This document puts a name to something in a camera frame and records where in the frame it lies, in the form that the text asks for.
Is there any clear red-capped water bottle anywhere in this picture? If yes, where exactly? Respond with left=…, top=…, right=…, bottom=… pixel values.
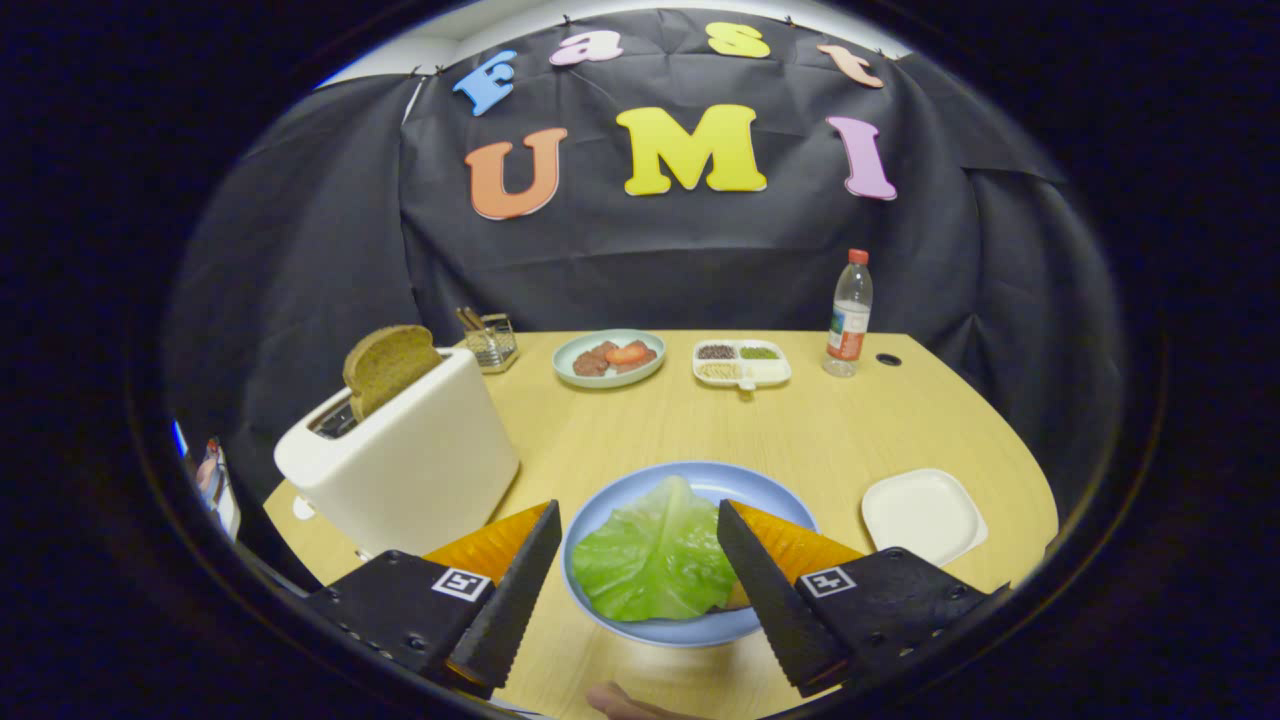
left=822, top=249, right=874, bottom=379

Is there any pale green round plate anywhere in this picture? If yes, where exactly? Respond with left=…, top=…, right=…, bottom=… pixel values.
left=552, top=329, right=667, bottom=389

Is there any metal utensil holder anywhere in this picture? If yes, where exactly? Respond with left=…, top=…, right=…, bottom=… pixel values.
left=456, top=306, right=519, bottom=375

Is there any green lettuce leaf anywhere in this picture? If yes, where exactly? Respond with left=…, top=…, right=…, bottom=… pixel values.
left=571, top=475, right=741, bottom=623

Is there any light brown bread slice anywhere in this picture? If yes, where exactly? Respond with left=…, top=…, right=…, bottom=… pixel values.
left=343, top=324, right=444, bottom=423

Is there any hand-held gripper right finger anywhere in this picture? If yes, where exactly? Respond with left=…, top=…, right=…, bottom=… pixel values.
left=716, top=499, right=1011, bottom=699

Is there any white toaster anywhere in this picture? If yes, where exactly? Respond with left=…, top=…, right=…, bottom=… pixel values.
left=273, top=345, right=521, bottom=559

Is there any white divided seasoning dish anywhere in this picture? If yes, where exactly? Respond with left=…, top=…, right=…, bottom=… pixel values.
left=692, top=339, right=792, bottom=393

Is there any small white square plate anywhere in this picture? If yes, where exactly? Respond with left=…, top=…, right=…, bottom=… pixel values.
left=861, top=468, right=989, bottom=568

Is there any blue round plate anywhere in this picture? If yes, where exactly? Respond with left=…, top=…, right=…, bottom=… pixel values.
left=561, top=461, right=819, bottom=649

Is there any black backdrop cloth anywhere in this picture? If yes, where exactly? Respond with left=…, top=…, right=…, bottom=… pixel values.
left=165, top=8, right=1126, bottom=591

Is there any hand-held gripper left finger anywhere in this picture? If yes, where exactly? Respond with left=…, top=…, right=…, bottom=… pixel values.
left=305, top=499, right=563, bottom=701

